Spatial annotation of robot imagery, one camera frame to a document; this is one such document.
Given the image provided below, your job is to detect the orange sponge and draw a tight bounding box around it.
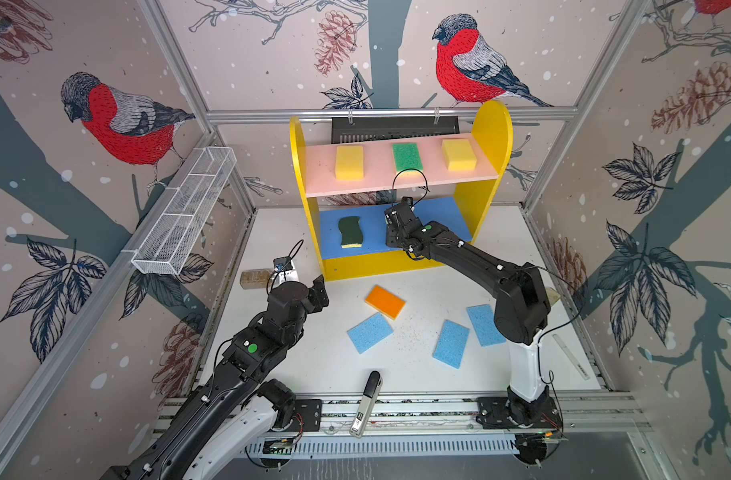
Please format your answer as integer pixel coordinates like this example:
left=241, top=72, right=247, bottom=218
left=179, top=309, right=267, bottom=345
left=364, top=285, right=405, bottom=320

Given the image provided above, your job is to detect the green yellow sponge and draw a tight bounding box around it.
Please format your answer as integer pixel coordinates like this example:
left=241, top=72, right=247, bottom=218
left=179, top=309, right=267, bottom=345
left=393, top=143, right=423, bottom=174

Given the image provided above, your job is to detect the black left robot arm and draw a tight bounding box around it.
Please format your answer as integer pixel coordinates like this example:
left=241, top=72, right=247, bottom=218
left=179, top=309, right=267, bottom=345
left=101, top=276, right=329, bottom=479

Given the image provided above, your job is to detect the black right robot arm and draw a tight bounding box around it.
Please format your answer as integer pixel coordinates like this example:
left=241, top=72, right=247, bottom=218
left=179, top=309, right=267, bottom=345
left=385, top=197, right=551, bottom=427

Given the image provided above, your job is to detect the blue lower shelf board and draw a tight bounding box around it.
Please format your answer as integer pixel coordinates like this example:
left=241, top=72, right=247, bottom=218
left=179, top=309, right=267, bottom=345
left=319, top=197, right=471, bottom=260

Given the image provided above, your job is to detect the pink upper shelf board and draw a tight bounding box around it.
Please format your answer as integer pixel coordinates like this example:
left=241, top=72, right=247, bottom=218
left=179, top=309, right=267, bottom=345
left=301, top=133, right=499, bottom=198

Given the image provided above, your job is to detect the seasoning jar left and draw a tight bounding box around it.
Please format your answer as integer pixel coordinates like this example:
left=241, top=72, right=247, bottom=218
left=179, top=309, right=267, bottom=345
left=238, top=269, right=273, bottom=290

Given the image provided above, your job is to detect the seasoning jar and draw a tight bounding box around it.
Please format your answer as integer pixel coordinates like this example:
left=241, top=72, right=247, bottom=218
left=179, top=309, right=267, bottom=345
left=238, top=269, right=273, bottom=290
left=547, top=287, right=561, bottom=306

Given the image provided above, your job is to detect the light blue sponge left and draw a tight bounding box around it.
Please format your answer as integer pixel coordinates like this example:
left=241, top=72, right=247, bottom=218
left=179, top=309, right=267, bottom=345
left=347, top=313, right=393, bottom=354

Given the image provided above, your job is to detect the light blue sponge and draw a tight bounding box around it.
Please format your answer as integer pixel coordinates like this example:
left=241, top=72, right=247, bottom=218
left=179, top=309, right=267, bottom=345
left=347, top=313, right=393, bottom=354
left=433, top=320, right=469, bottom=369
left=467, top=304, right=507, bottom=347

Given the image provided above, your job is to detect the black silver handheld tool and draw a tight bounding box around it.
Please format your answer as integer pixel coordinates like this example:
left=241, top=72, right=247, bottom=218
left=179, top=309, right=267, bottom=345
left=349, top=370, right=383, bottom=438

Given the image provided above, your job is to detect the light blue sponge right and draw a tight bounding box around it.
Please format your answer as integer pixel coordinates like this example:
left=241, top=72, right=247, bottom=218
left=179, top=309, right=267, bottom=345
left=467, top=304, right=507, bottom=347

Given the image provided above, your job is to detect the black vent panel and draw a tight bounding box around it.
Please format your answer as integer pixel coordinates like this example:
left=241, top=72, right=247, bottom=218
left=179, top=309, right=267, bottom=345
left=331, top=117, right=461, bottom=144

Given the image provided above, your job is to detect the light blue sponge middle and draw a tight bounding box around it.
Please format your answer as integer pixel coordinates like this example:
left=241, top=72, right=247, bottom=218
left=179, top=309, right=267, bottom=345
left=433, top=320, right=469, bottom=369

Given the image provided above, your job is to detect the seasoning jar right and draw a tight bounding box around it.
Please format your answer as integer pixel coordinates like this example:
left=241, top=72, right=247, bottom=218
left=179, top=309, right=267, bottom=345
left=547, top=287, right=561, bottom=306

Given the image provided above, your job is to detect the clear plastic ruler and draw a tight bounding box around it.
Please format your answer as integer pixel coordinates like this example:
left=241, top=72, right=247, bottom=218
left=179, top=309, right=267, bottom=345
left=553, top=334, right=589, bottom=380

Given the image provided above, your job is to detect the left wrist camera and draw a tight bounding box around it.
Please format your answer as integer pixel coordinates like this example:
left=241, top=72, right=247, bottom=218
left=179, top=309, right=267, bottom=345
left=273, top=256, right=298, bottom=285

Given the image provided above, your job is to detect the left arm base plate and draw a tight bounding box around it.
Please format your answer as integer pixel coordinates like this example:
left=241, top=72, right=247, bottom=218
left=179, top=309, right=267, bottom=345
left=271, top=399, right=322, bottom=433

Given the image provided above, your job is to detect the white wire mesh basket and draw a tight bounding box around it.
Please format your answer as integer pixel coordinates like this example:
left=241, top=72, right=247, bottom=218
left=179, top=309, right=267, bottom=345
left=131, top=146, right=236, bottom=275

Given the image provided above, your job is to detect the yellow shelf frame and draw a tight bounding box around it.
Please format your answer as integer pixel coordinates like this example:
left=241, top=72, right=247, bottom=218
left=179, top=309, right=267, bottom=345
left=289, top=101, right=513, bottom=281

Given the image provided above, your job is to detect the perforated aluminium rail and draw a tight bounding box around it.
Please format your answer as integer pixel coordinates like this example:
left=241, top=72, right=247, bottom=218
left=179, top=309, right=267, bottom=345
left=246, top=434, right=519, bottom=460

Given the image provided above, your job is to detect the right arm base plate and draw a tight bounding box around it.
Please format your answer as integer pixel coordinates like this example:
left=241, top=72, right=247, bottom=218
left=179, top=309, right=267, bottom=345
left=475, top=396, right=563, bottom=430

